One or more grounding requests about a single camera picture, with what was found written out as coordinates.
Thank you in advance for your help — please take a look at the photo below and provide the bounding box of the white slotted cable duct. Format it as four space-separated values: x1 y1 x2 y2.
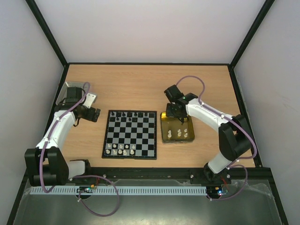
30 185 207 195

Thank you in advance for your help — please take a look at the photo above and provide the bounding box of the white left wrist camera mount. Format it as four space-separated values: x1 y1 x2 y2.
82 92 97 108

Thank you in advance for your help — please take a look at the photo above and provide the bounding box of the left controller circuit board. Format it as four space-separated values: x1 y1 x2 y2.
76 185 97 194

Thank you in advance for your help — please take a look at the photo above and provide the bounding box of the gold metal tin box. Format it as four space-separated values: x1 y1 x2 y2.
160 112 195 144

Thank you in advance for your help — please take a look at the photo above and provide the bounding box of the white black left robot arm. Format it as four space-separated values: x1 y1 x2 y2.
24 82 100 193

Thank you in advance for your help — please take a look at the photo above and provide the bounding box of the black silver chess board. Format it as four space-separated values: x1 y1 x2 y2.
102 110 157 160

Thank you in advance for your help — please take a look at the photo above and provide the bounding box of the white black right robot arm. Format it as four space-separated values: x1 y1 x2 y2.
164 85 257 184

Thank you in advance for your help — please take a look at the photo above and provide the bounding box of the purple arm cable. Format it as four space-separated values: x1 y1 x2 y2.
40 82 120 216
175 75 257 201

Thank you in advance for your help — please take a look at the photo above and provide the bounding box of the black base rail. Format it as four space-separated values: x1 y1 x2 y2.
64 166 271 185

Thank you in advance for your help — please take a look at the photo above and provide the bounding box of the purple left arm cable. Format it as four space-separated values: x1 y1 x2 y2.
40 82 120 216

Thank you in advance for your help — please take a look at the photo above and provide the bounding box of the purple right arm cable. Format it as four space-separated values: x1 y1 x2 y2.
175 75 257 201

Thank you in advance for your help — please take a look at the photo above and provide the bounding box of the silver metal tin lid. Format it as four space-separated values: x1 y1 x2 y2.
55 81 88 105

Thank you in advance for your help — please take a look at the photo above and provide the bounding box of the right controller circuit board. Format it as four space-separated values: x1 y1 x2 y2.
206 186 228 199

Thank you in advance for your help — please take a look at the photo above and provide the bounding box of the controller circuit board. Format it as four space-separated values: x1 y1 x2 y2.
76 185 97 194
206 186 228 199

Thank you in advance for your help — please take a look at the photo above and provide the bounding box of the black enclosure frame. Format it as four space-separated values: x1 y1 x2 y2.
7 0 288 225

